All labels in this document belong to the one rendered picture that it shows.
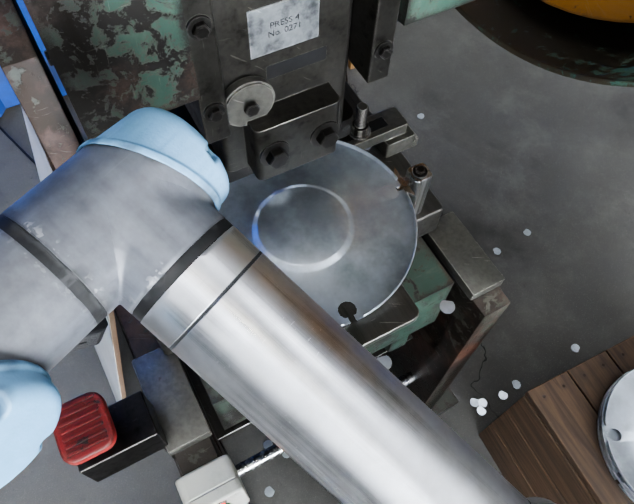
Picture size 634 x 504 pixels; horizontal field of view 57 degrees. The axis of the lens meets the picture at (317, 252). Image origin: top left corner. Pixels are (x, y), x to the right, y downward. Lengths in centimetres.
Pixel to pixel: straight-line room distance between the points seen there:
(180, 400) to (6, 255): 54
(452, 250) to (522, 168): 103
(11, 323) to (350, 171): 57
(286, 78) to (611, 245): 141
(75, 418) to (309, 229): 35
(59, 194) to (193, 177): 7
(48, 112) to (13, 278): 69
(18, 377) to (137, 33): 25
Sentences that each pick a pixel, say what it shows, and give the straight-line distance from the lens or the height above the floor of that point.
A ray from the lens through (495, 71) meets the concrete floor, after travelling 219.
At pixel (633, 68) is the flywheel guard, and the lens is 71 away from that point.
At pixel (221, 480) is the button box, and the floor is 63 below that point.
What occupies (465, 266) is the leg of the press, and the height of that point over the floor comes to 64.
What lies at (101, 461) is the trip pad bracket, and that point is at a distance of 76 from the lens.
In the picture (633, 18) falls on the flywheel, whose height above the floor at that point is 104.
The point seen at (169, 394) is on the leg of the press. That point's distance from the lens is 83.
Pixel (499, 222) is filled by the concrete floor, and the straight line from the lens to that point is 178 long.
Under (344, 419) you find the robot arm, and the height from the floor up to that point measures 111.
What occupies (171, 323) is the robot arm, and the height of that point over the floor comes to 114.
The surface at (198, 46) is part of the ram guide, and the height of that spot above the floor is 110.
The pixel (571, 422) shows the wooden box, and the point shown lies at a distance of 121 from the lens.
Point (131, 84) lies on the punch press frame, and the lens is 48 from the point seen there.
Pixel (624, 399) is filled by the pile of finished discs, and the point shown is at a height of 38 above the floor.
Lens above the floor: 142
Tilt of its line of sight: 60 degrees down
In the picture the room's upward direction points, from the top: 3 degrees clockwise
